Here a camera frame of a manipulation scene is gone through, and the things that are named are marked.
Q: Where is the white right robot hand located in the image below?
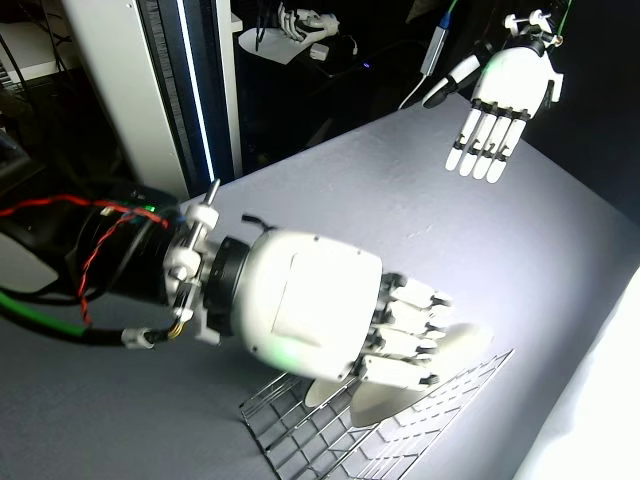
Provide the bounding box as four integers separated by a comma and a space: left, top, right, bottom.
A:
239, 229, 455, 395

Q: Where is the white backdrop sheet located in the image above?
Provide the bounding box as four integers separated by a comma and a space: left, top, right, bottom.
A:
512, 267, 640, 480

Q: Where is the silver usb adapter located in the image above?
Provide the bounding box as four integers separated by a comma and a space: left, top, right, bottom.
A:
421, 9, 454, 77

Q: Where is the black box with blue light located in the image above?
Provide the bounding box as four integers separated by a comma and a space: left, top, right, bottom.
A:
319, 47, 376, 80

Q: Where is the spare white robot hand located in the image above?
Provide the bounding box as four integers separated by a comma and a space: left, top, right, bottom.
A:
277, 2, 341, 45

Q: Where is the silver wire dish rack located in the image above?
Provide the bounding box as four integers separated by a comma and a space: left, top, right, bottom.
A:
238, 347, 516, 480

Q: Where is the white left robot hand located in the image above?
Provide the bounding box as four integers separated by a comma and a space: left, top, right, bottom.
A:
422, 43, 565, 184

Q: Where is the white plate with black rim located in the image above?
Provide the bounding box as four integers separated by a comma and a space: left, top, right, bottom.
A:
348, 380, 427, 430
303, 321, 496, 410

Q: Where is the white robot lift column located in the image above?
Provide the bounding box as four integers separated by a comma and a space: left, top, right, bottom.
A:
59, 0, 245, 199

